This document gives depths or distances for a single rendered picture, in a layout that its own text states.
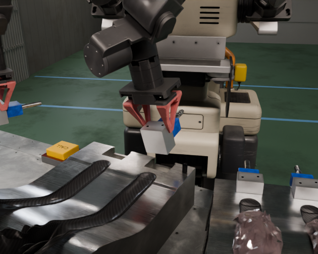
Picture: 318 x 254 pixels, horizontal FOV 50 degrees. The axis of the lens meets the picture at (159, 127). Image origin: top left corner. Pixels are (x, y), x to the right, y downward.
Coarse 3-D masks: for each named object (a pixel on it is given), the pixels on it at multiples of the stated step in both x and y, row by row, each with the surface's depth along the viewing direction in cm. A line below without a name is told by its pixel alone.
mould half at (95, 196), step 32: (96, 160) 73; (128, 160) 73; (0, 192) 57; (32, 192) 62; (96, 192) 63; (160, 192) 62; (192, 192) 71; (0, 224) 47; (32, 224) 47; (128, 224) 54; (160, 224) 59
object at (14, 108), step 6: (12, 102) 90; (18, 102) 90; (36, 102) 93; (12, 108) 87; (18, 108) 88; (24, 108) 91; (0, 114) 86; (6, 114) 86; (12, 114) 88; (18, 114) 89; (0, 120) 86; (6, 120) 87
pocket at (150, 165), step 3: (153, 159) 74; (150, 162) 73; (153, 162) 74; (147, 165) 72; (150, 165) 73; (153, 165) 74; (156, 165) 74; (159, 165) 74; (162, 165) 74; (153, 168) 74; (156, 168) 74; (159, 168) 74; (162, 168) 73; (165, 168) 73; (168, 168) 72; (165, 171) 73
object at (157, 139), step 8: (160, 120) 71; (176, 120) 70; (144, 128) 67; (152, 128) 66; (160, 128) 66; (176, 128) 70; (144, 136) 67; (152, 136) 66; (160, 136) 65; (168, 136) 67; (144, 144) 68; (152, 144) 67; (160, 144) 66; (168, 144) 67; (152, 152) 69; (160, 152) 67; (168, 152) 67
